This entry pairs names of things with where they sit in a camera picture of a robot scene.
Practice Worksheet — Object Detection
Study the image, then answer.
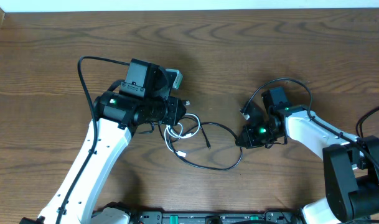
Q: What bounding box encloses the black USB cable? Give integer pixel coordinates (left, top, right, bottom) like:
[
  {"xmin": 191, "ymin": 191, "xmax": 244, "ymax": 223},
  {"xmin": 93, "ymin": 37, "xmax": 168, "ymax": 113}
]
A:
[{"xmin": 157, "ymin": 99, "xmax": 243, "ymax": 171}]

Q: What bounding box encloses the white USB cable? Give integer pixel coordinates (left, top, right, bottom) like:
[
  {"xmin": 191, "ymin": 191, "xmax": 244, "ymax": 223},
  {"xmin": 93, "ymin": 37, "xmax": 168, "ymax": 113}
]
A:
[{"xmin": 163, "ymin": 113, "xmax": 202, "ymax": 158}]

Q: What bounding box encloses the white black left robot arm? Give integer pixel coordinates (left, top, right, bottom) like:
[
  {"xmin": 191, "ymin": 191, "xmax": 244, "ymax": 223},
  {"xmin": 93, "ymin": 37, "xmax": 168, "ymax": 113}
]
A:
[{"xmin": 21, "ymin": 59, "xmax": 186, "ymax": 224}]

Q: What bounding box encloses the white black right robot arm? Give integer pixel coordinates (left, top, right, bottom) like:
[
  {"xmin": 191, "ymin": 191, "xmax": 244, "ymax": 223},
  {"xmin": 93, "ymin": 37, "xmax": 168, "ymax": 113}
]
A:
[{"xmin": 236, "ymin": 87, "xmax": 379, "ymax": 223}]

